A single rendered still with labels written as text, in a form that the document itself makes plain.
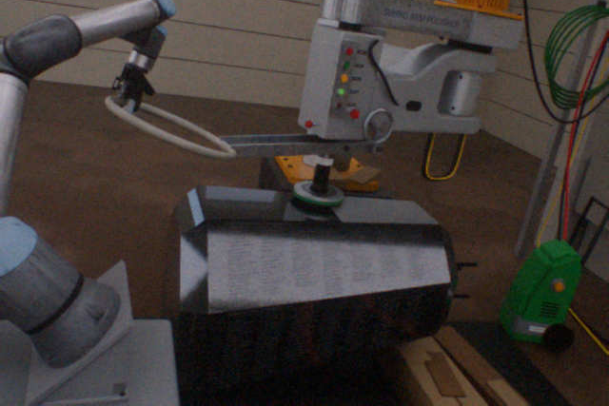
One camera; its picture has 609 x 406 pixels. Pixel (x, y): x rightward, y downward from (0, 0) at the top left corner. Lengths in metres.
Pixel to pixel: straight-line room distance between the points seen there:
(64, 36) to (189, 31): 6.62
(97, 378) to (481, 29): 2.01
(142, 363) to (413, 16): 1.62
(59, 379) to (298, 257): 1.16
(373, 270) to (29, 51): 1.43
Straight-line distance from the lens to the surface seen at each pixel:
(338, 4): 2.21
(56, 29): 1.58
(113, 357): 1.22
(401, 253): 2.36
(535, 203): 4.68
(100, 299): 1.23
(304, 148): 2.27
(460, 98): 2.68
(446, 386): 2.64
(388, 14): 2.29
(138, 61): 2.17
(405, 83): 2.42
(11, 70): 1.60
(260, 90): 8.42
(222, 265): 2.08
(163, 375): 1.35
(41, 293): 1.18
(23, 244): 1.16
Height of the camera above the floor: 1.69
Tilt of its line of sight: 18 degrees down
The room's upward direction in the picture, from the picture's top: 10 degrees clockwise
